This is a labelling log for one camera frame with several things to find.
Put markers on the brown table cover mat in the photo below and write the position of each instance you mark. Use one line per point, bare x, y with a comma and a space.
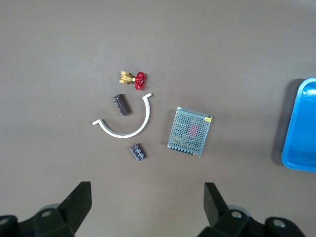
74, 49

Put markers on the dark brown cylindrical capacitor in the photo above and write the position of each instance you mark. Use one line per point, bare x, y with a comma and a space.
137, 152

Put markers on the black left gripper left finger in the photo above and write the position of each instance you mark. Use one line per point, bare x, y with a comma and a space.
74, 205

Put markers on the blue plastic tray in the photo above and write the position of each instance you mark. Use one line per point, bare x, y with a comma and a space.
301, 148

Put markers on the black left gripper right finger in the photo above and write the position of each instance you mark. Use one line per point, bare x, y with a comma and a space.
214, 207

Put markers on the white curved plastic bracket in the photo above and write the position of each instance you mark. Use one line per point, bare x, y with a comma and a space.
147, 111

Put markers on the metal mesh power supply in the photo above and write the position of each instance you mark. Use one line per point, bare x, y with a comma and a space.
190, 130

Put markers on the brass valve red handwheel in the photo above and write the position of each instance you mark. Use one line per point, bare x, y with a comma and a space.
140, 81

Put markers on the dark ribbed rectangular component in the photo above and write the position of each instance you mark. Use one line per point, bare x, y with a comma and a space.
122, 105

